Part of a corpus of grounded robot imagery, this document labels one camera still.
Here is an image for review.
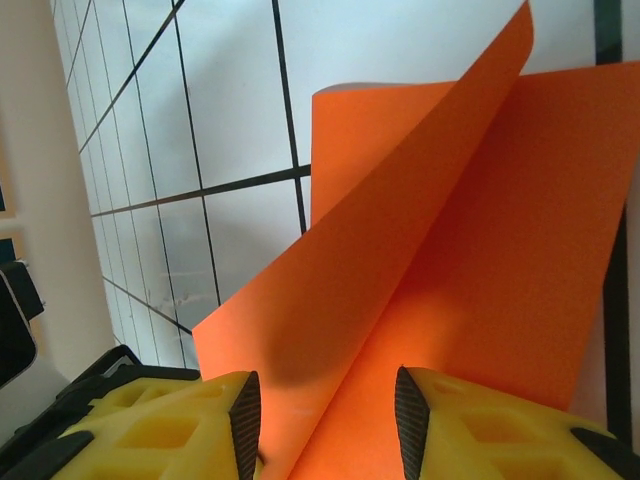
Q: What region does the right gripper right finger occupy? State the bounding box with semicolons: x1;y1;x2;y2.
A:
394;366;640;480

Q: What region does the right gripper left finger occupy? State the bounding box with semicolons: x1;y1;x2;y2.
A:
9;370;265;480

